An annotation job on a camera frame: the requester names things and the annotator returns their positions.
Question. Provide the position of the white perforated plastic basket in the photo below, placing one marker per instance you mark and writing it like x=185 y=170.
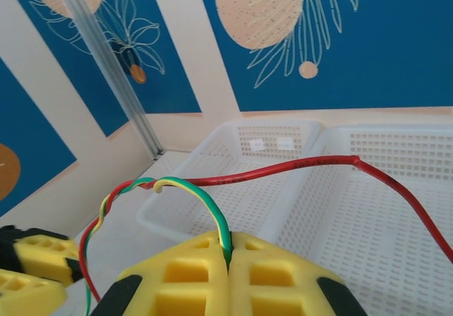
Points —
x=269 y=135
x=389 y=259

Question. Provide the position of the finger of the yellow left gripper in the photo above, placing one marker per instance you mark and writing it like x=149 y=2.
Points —
x=39 y=252
x=28 y=294

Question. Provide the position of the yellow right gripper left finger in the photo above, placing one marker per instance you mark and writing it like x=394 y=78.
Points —
x=177 y=280

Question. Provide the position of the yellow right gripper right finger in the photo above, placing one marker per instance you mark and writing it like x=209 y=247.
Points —
x=283 y=280

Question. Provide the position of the aluminium frame post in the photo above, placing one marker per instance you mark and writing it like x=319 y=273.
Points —
x=106 y=57

